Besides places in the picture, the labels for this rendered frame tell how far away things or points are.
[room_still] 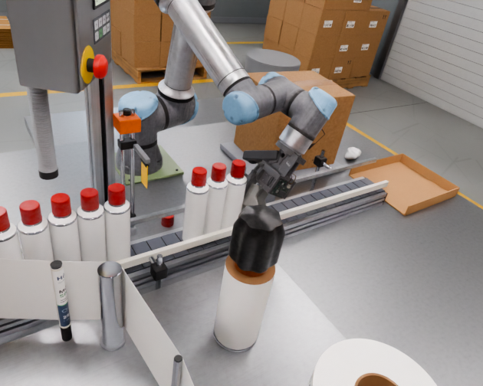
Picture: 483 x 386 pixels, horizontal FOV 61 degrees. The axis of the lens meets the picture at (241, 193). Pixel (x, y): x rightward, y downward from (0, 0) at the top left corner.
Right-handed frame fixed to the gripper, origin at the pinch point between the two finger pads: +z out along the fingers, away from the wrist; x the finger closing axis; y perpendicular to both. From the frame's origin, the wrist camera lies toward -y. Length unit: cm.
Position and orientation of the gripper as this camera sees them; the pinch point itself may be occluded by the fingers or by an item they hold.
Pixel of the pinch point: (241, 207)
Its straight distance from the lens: 106.5
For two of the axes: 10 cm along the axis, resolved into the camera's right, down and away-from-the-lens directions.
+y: 5.4, 5.4, -6.4
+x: 6.4, 2.2, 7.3
